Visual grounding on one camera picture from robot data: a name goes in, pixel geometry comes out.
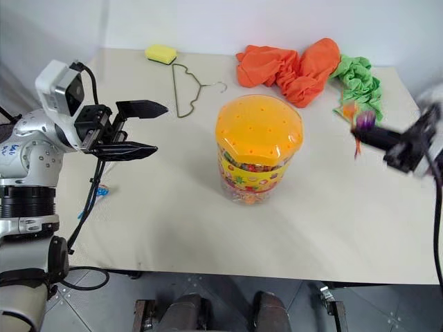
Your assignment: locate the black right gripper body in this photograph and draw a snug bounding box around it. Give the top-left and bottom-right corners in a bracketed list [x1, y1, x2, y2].
[383, 103, 443, 173]

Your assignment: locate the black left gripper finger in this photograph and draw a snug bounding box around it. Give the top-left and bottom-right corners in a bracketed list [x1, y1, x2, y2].
[90, 140, 159, 162]
[115, 100, 170, 120]

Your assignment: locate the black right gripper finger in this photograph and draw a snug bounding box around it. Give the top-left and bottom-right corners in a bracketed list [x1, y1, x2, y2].
[356, 135, 399, 151]
[350, 124, 408, 142]

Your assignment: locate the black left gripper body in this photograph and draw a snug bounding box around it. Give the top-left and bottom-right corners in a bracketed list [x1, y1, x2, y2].
[74, 104, 127, 154]

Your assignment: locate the orange perforated jar lid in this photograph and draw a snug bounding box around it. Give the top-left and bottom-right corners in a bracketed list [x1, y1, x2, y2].
[215, 95, 307, 167]

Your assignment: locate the clear plastic lollipop jar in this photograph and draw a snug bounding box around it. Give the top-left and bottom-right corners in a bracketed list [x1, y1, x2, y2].
[217, 145, 294, 206]

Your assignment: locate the blue red wrapped lollipop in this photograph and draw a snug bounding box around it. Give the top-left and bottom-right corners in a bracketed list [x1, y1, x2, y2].
[77, 184, 112, 219]

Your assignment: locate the green cloth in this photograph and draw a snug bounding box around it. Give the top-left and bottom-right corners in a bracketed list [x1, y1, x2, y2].
[327, 53, 386, 124]

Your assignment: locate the yellow sponge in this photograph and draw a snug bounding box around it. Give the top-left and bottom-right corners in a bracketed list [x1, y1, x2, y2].
[144, 44, 178, 66]

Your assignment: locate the orange cloth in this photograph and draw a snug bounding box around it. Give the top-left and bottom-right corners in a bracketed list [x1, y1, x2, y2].
[235, 37, 342, 109]

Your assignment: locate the dark rounded shape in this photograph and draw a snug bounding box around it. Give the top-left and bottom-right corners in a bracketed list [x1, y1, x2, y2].
[252, 291, 292, 332]
[163, 293, 210, 332]

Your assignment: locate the green wire clothes hanger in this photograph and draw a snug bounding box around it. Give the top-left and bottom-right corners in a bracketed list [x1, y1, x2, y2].
[171, 63, 228, 119]

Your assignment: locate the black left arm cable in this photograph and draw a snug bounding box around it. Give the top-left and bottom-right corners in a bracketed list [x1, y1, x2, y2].
[61, 61, 111, 292]

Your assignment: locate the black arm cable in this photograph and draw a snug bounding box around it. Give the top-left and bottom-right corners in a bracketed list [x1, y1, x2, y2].
[61, 61, 111, 292]
[426, 151, 443, 295]

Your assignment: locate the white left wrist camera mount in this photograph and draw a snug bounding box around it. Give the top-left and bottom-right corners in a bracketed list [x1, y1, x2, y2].
[34, 59, 86, 118]

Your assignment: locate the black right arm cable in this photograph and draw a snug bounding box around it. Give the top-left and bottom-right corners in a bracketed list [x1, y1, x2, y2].
[426, 151, 443, 295]

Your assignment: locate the dark metal table bracket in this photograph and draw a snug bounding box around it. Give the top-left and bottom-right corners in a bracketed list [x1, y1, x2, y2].
[134, 298, 157, 332]

